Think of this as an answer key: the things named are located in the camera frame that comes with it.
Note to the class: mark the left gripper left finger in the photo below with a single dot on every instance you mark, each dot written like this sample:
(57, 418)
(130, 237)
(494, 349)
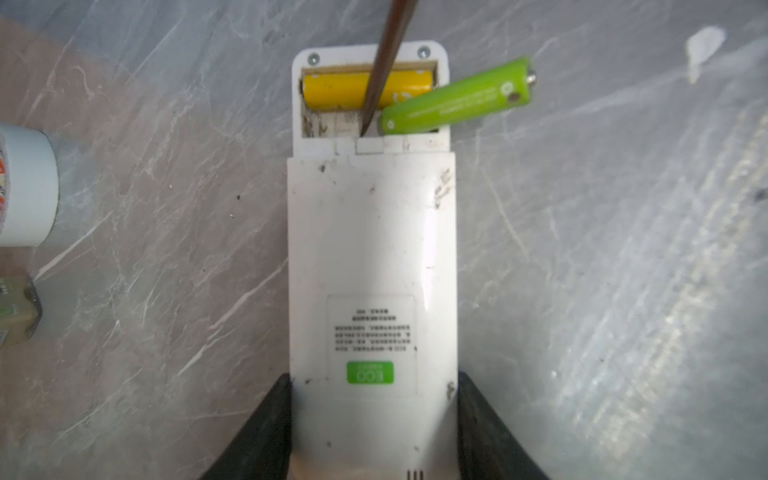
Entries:
(263, 446)

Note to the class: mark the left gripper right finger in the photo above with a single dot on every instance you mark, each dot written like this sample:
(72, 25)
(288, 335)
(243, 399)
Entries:
(486, 448)

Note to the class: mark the white remote control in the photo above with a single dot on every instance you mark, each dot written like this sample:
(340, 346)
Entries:
(372, 253)

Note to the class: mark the green battery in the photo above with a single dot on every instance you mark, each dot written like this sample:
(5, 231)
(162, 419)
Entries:
(502, 88)

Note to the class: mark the yellow battery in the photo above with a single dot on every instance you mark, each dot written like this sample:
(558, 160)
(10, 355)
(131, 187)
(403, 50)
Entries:
(347, 91)

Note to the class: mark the black yellow screwdriver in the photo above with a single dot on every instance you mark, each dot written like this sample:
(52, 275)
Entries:
(398, 19)

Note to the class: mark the glass jar black lid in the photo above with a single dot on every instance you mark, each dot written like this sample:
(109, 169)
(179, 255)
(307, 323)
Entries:
(21, 310)

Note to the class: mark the white tape roll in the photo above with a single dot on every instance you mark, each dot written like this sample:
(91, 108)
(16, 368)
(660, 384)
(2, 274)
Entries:
(29, 187)

